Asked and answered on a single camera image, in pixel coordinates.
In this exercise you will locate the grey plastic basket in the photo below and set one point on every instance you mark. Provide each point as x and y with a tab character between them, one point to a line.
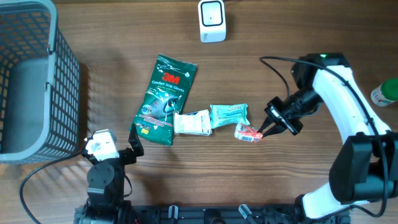
40	85

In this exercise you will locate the green 3M gloves packet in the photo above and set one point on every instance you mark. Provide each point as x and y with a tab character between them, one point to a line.
166	94

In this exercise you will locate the red white small packet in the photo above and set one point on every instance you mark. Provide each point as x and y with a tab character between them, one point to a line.
247	133

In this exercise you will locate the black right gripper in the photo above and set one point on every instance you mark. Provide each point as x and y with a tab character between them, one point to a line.
275	114

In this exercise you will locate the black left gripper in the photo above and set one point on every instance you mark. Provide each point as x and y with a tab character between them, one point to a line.
129	156

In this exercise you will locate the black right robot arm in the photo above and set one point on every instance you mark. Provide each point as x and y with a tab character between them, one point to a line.
364	171

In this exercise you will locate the white blue packet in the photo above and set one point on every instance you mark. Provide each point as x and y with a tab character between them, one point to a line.
195	123

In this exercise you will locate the green lid jar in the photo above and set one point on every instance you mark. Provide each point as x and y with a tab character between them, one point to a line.
386	93

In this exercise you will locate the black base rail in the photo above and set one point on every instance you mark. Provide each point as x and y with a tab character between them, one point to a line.
233	214

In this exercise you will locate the light blue tissue packet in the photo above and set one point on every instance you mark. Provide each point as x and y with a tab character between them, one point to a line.
222	115

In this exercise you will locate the white barcode scanner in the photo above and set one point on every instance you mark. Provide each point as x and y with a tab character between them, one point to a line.
212	21

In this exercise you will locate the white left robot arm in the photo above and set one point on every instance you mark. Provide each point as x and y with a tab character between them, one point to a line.
106	201

